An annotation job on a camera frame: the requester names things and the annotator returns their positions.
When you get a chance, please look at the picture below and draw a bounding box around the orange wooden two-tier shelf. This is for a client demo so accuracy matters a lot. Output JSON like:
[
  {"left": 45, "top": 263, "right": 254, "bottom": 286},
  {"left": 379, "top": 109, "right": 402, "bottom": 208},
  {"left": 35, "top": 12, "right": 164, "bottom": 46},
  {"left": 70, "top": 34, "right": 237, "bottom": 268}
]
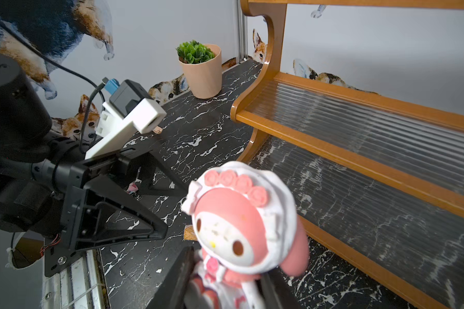
[{"left": 231, "top": 1, "right": 464, "bottom": 308}]

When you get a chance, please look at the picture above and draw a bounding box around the pink pot with green succulent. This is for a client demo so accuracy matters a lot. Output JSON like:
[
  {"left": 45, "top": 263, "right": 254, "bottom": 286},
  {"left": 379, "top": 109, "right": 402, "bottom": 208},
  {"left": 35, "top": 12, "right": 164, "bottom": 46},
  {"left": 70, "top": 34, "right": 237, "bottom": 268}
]
[{"left": 176, "top": 40, "right": 222, "bottom": 99}]

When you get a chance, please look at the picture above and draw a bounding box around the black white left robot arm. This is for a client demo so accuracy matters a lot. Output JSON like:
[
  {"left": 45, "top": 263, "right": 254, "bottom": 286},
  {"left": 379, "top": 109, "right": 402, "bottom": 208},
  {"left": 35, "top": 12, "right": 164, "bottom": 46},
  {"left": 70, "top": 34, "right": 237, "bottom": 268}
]
[{"left": 0, "top": 54, "right": 170, "bottom": 277}]

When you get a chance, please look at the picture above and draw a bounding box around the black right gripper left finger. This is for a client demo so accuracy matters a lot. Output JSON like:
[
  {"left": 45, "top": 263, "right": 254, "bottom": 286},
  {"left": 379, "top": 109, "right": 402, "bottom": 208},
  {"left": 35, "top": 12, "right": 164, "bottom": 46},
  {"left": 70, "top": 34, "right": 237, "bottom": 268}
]
[{"left": 146, "top": 247, "right": 195, "bottom": 309}]

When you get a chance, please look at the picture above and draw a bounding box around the pink hooded bunny doll figure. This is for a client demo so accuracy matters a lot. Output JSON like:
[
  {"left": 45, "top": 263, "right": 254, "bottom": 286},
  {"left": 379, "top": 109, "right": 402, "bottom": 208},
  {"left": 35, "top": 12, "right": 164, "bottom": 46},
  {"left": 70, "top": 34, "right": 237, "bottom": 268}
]
[{"left": 126, "top": 182, "right": 139, "bottom": 194}]

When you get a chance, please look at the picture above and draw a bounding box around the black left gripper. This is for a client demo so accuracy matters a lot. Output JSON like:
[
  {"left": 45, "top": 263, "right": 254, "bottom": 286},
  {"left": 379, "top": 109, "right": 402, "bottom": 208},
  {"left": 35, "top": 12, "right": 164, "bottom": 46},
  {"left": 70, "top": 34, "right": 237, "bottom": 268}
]
[{"left": 44, "top": 149, "right": 169, "bottom": 278}]

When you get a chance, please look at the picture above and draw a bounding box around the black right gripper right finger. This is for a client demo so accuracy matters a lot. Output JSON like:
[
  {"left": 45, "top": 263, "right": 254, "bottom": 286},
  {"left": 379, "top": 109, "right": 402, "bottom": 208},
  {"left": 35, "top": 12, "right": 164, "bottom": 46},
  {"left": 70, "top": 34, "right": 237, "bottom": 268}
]
[{"left": 260, "top": 270, "right": 302, "bottom": 309}]

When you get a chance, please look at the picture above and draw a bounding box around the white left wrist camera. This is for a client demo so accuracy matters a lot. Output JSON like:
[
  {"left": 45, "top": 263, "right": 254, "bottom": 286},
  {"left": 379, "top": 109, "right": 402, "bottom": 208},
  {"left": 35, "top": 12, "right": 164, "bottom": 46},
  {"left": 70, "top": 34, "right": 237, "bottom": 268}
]
[{"left": 85, "top": 79, "right": 166, "bottom": 159}]

